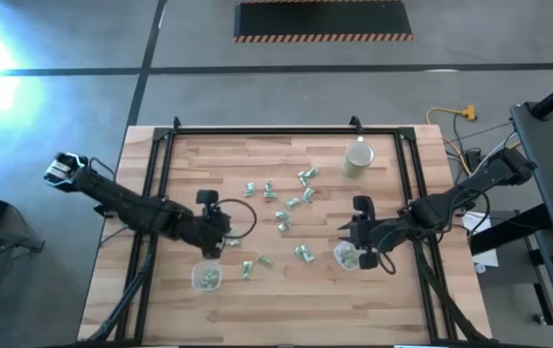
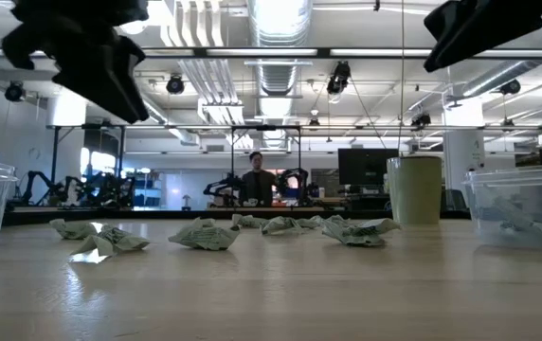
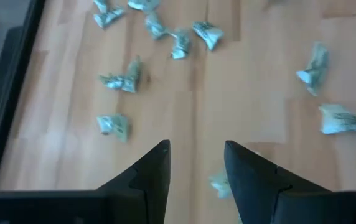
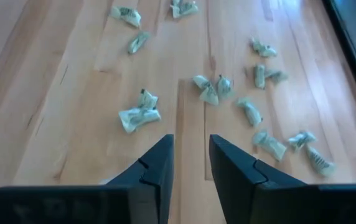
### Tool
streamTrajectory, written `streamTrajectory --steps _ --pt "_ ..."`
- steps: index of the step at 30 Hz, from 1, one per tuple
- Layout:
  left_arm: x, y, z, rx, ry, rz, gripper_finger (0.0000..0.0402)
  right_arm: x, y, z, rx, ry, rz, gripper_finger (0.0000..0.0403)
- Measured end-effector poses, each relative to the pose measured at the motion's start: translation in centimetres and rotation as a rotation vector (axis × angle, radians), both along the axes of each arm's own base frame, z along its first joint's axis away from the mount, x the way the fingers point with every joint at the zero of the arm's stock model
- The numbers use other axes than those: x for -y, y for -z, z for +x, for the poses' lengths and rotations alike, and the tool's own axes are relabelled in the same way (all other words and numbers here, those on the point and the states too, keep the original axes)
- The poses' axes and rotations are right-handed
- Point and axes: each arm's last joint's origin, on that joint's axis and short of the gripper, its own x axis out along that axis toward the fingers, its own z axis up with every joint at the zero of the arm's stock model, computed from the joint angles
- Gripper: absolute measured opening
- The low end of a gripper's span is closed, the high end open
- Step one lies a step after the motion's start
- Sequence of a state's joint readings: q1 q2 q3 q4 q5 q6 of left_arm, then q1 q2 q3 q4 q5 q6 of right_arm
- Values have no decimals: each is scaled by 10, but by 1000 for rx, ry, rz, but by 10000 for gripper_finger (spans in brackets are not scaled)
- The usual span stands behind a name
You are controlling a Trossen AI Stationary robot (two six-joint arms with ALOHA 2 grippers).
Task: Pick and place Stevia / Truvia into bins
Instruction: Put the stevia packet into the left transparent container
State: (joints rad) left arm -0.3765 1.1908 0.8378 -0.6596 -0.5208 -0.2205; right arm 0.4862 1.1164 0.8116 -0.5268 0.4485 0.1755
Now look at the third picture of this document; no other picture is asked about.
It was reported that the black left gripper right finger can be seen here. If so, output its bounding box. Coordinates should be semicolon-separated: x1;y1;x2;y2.
224;140;334;224

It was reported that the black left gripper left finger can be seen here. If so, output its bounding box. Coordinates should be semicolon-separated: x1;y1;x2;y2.
96;139;171;224

